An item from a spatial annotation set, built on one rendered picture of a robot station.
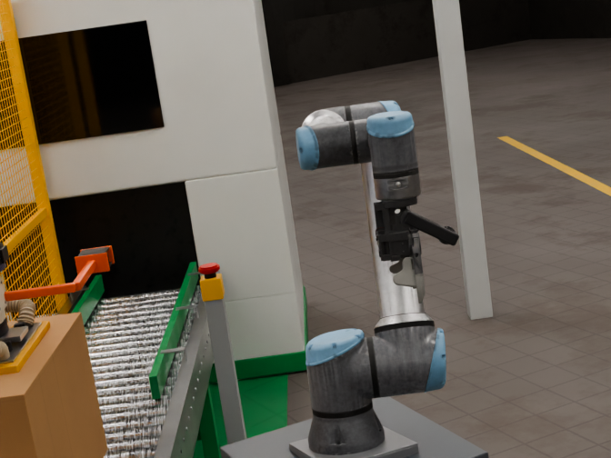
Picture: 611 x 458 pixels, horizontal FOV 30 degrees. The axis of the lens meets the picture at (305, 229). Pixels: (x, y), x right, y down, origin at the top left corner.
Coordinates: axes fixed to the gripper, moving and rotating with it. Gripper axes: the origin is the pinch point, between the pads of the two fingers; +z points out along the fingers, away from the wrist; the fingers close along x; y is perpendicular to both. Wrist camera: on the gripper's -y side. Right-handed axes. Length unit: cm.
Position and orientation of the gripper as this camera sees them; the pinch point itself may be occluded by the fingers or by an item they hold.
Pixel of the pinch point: (421, 295)
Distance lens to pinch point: 229.4
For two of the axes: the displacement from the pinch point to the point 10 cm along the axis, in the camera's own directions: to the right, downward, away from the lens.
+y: -9.9, 1.2, 0.3
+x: -0.2, 1.4, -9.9
